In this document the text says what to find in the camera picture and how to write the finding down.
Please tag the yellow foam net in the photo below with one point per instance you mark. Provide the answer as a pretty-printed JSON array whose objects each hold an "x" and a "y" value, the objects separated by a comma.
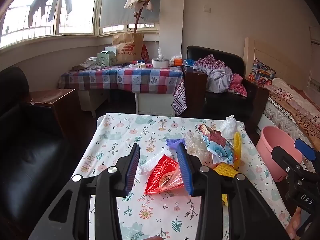
[{"x": 225, "y": 170}]

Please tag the bed with wooden headboard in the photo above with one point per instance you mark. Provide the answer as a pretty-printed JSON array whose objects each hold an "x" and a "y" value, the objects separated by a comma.
[{"x": 275, "y": 115}]

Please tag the window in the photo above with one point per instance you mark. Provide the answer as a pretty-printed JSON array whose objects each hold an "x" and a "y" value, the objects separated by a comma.
[{"x": 80, "y": 17}]

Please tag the red gift bag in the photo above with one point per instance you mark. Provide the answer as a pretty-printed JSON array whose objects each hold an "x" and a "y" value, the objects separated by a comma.
[{"x": 145, "y": 53}]

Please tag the clear crinkled plastic wrapper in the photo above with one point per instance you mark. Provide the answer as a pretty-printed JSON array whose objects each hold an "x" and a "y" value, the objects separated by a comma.
[{"x": 197, "y": 147}]

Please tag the pink dotted garment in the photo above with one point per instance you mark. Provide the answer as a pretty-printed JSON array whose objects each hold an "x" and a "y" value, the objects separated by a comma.
[{"x": 237, "y": 85}]

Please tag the grey roller blind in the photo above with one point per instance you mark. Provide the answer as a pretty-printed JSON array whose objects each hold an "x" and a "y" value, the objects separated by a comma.
[{"x": 117, "y": 5}]

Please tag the purple plaid shirt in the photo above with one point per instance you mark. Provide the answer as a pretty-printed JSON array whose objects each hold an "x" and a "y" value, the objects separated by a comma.
[{"x": 207, "y": 60}]

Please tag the black armchair with wooden arms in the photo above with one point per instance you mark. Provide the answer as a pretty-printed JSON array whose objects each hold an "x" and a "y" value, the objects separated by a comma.
[
  {"x": 220, "y": 105},
  {"x": 30, "y": 160}
]

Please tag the colourful pillow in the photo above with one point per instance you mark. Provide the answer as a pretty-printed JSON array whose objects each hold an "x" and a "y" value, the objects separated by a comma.
[{"x": 262, "y": 72}]

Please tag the grey garment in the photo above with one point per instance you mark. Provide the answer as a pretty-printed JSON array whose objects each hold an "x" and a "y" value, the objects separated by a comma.
[{"x": 217, "y": 78}]

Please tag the orange tissue box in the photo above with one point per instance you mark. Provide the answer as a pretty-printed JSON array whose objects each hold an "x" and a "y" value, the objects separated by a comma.
[{"x": 175, "y": 60}]

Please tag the floral tablecloth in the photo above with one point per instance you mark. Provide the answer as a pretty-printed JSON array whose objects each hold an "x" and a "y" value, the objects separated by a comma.
[{"x": 120, "y": 135}]

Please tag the purple plastic piece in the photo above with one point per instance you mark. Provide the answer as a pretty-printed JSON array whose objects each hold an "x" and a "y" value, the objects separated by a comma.
[{"x": 172, "y": 143}]

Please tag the cartoon print wrapper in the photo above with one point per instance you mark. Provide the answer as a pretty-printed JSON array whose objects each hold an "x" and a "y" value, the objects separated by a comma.
[{"x": 217, "y": 142}]

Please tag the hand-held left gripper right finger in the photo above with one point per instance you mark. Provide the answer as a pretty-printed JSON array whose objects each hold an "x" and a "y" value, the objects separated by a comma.
[{"x": 185, "y": 172}]

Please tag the brown paper bag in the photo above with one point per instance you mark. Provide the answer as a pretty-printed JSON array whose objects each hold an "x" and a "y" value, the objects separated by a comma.
[{"x": 127, "y": 47}]

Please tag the white desk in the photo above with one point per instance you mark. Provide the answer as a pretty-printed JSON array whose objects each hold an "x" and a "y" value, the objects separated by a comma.
[{"x": 150, "y": 102}]

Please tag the pale green box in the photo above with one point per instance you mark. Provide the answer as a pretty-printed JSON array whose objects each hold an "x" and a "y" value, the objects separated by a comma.
[{"x": 105, "y": 58}]

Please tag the small white box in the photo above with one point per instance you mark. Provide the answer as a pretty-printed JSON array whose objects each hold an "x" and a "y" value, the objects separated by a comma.
[
  {"x": 133, "y": 66},
  {"x": 142, "y": 65}
]

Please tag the brown leaf blanket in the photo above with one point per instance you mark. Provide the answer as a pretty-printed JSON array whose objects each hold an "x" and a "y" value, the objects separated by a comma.
[{"x": 287, "y": 107}]

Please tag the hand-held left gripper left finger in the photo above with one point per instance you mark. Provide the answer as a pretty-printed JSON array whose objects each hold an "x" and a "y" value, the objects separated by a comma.
[{"x": 131, "y": 172}]

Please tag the white foam net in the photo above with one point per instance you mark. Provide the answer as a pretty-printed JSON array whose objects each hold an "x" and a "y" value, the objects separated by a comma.
[{"x": 150, "y": 162}]

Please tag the beige garment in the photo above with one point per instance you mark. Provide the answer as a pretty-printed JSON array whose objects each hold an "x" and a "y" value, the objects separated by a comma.
[{"x": 136, "y": 1}]

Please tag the wardrobe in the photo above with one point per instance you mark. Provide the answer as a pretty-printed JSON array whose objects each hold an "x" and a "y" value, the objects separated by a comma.
[{"x": 315, "y": 60}]

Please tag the blue packet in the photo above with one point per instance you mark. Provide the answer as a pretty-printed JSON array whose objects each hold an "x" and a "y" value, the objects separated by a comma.
[{"x": 188, "y": 62}]

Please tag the white wall switch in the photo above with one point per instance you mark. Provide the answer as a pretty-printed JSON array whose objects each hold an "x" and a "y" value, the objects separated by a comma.
[{"x": 207, "y": 9}]

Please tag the purple patterned cloth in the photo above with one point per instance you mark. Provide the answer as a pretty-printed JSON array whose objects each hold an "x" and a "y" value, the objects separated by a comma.
[{"x": 179, "y": 100}]

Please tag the grey plastic bag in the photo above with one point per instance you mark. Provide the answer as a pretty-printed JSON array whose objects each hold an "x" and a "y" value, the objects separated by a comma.
[{"x": 88, "y": 62}]

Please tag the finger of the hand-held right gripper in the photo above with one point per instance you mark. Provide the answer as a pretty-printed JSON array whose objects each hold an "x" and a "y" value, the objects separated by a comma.
[
  {"x": 282, "y": 156},
  {"x": 303, "y": 150}
]

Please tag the red snack packet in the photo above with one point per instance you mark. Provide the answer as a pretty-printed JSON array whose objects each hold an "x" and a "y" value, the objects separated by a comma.
[{"x": 162, "y": 175}]

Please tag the small clear knotted bag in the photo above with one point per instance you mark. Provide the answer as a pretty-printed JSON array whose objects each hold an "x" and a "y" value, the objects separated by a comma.
[{"x": 160, "y": 53}]

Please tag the pink plastic bin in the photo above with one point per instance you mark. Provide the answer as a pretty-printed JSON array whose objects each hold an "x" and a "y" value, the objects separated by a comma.
[{"x": 270, "y": 155}]

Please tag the white bowl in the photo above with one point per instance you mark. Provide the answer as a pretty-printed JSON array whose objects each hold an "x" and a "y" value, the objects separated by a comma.
[{"x": 160, "y": 63}]

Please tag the wooden coat rack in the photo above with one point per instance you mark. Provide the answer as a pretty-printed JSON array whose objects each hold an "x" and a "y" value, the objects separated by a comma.
[{"x": 139, "y": 17}]

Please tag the white plastic bag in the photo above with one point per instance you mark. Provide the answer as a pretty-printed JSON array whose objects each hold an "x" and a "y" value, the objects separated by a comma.
[{"x": 228, "y": 127}]

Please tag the pink patchwork quilt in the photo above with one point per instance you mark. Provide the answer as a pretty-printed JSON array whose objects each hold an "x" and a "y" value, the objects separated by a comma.
[{"x": 295, "y": 97}]

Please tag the checked tablecloth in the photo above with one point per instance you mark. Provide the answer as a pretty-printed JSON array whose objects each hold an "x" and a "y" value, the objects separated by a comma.
[{"x": 130, "y": 78}]

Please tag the person's right hand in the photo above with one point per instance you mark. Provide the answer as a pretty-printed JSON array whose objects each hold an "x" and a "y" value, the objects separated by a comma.
[{"x": 293, "y": 226}]

